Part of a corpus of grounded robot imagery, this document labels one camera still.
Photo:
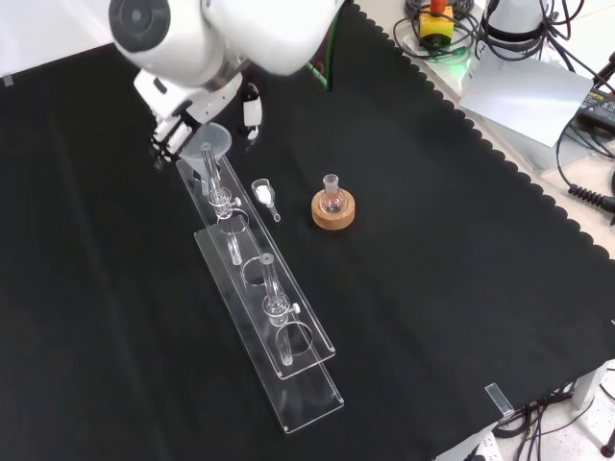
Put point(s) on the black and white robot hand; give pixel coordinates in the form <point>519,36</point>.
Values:
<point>178,98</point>

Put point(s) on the clear plastic funnel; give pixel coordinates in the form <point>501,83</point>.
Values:
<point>216,139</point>

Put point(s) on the glass weighing funnel with powder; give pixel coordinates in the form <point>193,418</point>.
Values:
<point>263,194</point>

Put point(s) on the clear acrylic funnel stand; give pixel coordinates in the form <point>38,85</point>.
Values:
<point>298,384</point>

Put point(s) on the grey tape strip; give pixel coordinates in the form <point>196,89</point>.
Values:
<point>8,80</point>

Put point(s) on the glass round-bottom flask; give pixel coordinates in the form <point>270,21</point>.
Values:
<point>333,201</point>

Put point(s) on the yellow stop button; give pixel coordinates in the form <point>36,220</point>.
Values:
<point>435,26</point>

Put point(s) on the black bench cloth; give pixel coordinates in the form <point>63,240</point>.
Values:
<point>432,288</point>

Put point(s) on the pale board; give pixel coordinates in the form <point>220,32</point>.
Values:
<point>523,96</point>

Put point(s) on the black power adapter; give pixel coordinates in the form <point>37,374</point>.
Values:
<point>598,108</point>

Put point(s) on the clear cloth clip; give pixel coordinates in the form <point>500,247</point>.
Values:
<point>499,398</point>

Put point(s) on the white power strip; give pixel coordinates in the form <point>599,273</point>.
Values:
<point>483,449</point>

